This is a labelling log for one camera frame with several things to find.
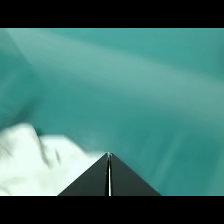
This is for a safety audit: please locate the white shirt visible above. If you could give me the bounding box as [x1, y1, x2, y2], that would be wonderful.
[0, 122, 106, 197]

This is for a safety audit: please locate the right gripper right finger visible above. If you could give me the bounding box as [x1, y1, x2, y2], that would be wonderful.
[109, 152, 161, 197]

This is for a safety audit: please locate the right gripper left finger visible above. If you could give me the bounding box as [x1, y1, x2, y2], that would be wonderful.
[58, 152, 109, 197]

